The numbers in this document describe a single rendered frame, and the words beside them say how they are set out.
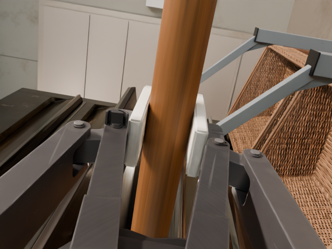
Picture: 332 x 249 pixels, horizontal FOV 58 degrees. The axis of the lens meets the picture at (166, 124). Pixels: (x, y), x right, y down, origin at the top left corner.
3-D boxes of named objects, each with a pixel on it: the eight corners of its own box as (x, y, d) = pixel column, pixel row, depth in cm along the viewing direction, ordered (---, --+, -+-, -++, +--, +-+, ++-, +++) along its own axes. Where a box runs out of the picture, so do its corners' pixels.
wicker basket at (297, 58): (301, 182, 128) (237, 171, 128) (268, 128, 179) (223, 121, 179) (346, 71, 108) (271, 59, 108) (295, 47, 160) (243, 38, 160)
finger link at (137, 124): (135, 168, 17) (123, 166, 17) (148, 122, 24) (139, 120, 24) (142, 121, 16) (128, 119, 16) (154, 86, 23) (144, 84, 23)
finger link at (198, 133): (195, 130, 16) (209, 132, 16) (194, 92, 23) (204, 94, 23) (185, 176, 17) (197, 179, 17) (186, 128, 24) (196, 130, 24)
